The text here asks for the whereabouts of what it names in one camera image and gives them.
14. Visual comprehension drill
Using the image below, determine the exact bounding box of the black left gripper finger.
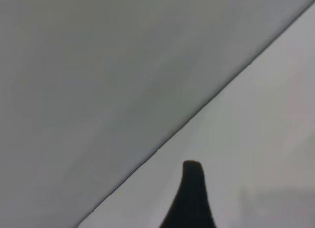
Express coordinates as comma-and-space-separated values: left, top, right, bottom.
159, 160, 218, 228

